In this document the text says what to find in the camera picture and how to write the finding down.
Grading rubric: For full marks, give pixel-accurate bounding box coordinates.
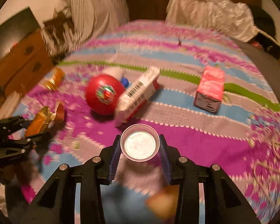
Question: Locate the golden wrapper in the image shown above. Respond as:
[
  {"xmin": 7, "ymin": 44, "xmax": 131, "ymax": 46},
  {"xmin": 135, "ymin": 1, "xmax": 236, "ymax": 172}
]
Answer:
[{"xmin": 25, "ymin": 101, "xmax": 66, "ymax": 138}]

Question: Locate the clear plastic cup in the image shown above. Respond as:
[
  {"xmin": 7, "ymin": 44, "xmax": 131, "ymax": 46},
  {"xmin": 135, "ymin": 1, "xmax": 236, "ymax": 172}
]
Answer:
[{"xmin": 120, "ymin": 124, "xmax": 160, "ymax": 162}]

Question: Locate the red white medicine box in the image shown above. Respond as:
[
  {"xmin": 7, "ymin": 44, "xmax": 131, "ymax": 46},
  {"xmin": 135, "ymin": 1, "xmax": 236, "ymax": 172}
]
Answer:
[{"xmin": 114, "ymin": 66, "xmax": 160, "ymax": 126}]

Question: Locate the wooden drawer chest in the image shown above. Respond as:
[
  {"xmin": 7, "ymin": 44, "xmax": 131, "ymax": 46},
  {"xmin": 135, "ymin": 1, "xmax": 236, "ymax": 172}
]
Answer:
[{"xmin": 0, "ymin": 29, "xmax": 54, "ymax": 96}]

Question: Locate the pink small box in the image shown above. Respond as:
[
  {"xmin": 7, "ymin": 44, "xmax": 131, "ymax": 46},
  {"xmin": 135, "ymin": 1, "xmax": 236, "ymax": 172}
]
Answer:
[{"xmin": 194, "ymin": 65, "xmax": 225, "ymax": 113}]

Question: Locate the red round ball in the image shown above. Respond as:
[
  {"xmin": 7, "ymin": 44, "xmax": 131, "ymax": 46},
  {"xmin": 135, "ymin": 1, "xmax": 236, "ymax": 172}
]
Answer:
[{"xmin": 85, "ymin": 74, "xmax": 125, "ymax": 116}]

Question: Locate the colourful striped bed blanket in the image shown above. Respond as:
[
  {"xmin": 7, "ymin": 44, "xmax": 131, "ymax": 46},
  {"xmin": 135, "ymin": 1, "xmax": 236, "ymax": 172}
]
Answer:
[{"xmin": 5, "ymin": 21, "xmax": 280, "ymax": 223}]

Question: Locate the dark grey bed sheet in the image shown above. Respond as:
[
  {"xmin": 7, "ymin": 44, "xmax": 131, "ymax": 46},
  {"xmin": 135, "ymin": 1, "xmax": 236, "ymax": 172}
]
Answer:
[{"xmin": 232, "ymin": 39, "xmax": 280, "ymax": 102}]

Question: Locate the white blue bottle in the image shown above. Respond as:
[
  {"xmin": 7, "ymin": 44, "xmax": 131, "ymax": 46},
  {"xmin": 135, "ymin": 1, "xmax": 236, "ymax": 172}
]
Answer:
[{"xmin": 102, "ymin": 66, "xmax": 130, "ymax": 88}]

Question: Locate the striped grey cloth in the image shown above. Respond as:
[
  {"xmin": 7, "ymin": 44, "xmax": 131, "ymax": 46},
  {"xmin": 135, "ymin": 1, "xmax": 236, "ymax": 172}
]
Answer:
[{"xmin": 43, "ymin": 0, "xmax": 129, "ymax": 57}]

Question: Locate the silver satin pillow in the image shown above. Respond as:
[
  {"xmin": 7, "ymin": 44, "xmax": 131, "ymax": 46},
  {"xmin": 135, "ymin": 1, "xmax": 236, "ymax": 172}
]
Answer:
[{"xmin": 165, "ymin": 0, "xmax": 259, "ymax": 43}]

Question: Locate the black clothing pile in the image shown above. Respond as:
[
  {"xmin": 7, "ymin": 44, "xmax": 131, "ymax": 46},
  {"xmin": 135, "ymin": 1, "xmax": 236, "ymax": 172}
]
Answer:
[{"xmin": 248, "ymin": 5, "xmax": 280, "ymax": 60}]

